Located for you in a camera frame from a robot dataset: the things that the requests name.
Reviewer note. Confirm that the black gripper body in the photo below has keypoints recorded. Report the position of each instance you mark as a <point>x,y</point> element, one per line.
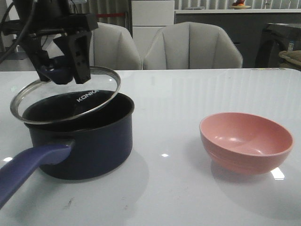
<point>39,18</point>

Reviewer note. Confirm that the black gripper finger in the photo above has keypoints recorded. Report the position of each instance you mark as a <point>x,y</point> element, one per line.
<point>38,57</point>
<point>74,62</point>

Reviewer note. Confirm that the glass lid with blue knob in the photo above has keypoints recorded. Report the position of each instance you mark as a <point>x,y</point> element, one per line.
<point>44,102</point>

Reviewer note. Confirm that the pink plastic bowl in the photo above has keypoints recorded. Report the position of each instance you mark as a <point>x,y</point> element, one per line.
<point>245,143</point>

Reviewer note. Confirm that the left grey upholstered chair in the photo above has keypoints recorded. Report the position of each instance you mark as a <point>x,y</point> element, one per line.
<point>112,46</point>

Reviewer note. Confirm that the grey upholstered chair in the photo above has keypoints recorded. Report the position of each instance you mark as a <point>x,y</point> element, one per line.
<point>191,45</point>
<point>112,46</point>

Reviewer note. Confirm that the red barrier belt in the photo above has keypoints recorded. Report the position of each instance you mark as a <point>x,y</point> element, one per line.
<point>111,15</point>

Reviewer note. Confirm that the white refrigerator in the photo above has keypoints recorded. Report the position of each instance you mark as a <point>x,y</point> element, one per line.
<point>148,16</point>

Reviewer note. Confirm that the right grey upholstered chair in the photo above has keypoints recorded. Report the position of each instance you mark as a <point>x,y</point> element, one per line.
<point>191,45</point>

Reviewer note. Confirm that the fruit plate on counter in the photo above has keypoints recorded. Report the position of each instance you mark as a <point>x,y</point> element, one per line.
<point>239,4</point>

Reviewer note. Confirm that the grey kitchen counter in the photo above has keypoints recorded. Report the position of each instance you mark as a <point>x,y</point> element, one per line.
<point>243,26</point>

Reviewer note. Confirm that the dark appliance at right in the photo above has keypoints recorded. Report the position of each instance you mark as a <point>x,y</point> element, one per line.
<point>277,37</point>

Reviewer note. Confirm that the beige cushion at right edge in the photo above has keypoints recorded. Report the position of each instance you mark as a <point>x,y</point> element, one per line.
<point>290,59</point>

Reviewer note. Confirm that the dark blue saucepan purple handle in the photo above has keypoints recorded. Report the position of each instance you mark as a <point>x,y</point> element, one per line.
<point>83,148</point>

